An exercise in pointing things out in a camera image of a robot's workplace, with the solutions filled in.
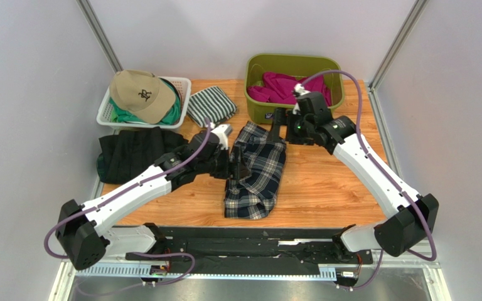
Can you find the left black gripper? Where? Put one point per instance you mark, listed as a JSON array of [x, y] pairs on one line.
[[237, 169]]

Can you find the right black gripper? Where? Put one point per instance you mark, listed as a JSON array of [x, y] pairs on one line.
[[282, 119]]

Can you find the grey white plaid skirt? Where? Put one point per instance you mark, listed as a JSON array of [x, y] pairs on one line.
[[255, 196]]

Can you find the black garment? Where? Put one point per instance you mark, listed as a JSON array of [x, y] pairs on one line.
[[129, 153]]

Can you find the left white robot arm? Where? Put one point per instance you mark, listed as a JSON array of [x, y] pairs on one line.
[[88, 232]]

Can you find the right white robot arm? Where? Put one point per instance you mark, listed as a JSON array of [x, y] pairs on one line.
[[409, 216]]

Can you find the pink garment in tub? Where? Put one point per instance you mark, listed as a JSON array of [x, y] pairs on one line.
[[278, 88]]

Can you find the olive green plastic tub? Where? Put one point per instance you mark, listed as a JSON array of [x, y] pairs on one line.
[[298, 66]]

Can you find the striped folded cloth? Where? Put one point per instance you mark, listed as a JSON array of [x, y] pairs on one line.
[[211, 103]]

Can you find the beige baseball cap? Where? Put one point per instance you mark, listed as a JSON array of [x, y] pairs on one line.
[[142, 94]]

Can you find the green garment in basket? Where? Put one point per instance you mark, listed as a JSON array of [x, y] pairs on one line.
[[122, 116]]

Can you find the white plastic basket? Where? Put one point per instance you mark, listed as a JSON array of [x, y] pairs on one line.
[[183, 86]]

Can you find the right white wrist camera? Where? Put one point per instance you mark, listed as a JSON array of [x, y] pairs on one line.
[[300, 92]]

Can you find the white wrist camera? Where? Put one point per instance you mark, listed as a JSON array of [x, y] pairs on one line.
[[223, 132], [300, 92]]

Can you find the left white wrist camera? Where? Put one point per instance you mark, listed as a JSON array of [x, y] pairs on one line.
[[223, 132]]

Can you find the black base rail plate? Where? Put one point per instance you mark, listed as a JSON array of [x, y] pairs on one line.
[[256, 251]]

